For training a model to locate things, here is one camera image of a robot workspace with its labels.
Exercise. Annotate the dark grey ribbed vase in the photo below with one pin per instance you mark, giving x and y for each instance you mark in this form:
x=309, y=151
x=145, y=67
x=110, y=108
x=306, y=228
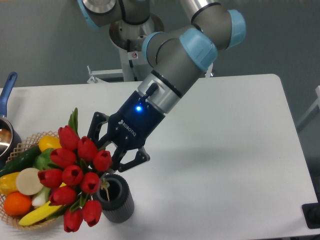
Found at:
x=116, y=201

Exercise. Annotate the green cucumber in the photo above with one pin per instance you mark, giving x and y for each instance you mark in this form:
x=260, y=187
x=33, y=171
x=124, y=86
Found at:
x=25, y=160

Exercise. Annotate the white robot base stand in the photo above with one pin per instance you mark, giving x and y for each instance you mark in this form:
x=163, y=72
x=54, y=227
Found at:
x=128, y=39

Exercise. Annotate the woven wicker basket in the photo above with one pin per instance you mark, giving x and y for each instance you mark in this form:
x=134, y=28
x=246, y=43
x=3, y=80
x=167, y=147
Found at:
x=13, y=221

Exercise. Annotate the red tulip bouquet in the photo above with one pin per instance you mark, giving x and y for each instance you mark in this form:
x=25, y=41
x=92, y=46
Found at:
x=75, y=176

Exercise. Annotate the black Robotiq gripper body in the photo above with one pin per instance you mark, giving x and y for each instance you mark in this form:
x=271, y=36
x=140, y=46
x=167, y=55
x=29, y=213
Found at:
x=130, y=126

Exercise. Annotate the yellow banana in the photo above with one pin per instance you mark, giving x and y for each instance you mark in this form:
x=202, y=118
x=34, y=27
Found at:
x=39, y=214

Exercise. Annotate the orange fruit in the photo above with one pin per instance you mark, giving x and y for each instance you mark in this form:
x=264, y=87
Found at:
x=17, y=204

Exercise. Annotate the yellow squash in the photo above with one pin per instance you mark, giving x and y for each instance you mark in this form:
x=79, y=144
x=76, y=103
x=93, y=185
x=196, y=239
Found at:
x=49, y=142

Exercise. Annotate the beige round disc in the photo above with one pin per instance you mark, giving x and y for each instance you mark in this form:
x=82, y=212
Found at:
x=27, y=182

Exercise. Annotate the black device at table edge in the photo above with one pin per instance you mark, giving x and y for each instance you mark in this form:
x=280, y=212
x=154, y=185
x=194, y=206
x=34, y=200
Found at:
x=311, y=212

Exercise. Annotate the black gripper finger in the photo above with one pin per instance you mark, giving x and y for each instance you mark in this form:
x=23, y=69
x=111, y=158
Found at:
x=123, y=160
x=98, y=120

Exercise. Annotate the yellow bell pepper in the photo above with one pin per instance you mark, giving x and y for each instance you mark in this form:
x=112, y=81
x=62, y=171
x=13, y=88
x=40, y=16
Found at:
x=8, y=183

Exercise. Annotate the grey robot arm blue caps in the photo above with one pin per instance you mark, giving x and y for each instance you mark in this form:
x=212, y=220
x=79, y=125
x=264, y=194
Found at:
x=166, y=64

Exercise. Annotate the white furniture frame right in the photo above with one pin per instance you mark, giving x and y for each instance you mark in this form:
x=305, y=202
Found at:
x=310, y=113

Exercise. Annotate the blue handled steel saucepan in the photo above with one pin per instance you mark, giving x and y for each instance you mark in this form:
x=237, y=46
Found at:
x=9, y=138

